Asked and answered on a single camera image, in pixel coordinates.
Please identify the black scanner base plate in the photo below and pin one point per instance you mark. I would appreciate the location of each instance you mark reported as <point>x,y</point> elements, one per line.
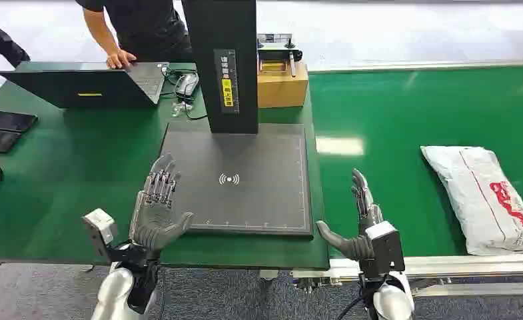
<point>252,194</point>

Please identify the person standing aside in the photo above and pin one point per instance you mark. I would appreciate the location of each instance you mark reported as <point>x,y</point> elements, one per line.
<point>0,42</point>

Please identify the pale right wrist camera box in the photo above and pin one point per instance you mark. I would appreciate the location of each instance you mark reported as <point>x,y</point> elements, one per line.
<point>385,245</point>

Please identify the grey computer mouse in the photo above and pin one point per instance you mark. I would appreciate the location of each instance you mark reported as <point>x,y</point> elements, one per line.
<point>187,84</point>

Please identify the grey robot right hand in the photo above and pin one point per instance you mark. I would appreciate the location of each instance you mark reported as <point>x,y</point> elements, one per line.
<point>363,207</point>

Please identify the silver conveyor frame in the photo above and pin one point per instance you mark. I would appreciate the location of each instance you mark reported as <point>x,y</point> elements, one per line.
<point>464,265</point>

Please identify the cardboard box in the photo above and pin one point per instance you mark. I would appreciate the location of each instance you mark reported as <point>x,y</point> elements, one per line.
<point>283,90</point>

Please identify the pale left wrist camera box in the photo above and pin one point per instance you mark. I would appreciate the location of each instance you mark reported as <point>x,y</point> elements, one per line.
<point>98,223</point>

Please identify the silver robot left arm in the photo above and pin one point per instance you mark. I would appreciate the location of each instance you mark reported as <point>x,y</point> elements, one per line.
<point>117,289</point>

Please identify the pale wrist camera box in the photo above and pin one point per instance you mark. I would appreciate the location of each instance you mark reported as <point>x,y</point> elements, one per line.
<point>98,223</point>
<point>385,245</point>

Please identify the green table mat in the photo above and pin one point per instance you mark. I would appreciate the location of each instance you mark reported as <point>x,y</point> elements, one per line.
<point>76,176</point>

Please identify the black laptop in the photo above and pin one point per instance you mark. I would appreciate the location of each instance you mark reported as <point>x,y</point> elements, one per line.
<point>76,88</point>

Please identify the white plastic parcel bag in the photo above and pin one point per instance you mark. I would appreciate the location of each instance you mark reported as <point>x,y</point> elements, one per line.
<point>477,198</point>

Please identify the person's hand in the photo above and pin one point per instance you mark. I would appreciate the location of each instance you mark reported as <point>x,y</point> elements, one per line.
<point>120,58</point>

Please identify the clear plastic wrapper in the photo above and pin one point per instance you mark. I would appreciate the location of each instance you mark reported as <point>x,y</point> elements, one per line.
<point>181,108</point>

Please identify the green conveyor belt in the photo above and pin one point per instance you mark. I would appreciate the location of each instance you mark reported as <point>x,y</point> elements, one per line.
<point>398,110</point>

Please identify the black scanner column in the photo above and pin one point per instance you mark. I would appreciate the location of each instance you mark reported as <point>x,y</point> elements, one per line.
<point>204,66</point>

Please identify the person at laptop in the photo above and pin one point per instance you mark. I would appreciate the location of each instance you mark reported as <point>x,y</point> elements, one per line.
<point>146,22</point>

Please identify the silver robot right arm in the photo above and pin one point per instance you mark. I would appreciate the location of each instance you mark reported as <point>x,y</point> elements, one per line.
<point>391,302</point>

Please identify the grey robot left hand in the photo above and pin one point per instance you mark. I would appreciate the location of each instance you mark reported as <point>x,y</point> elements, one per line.
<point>153,221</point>

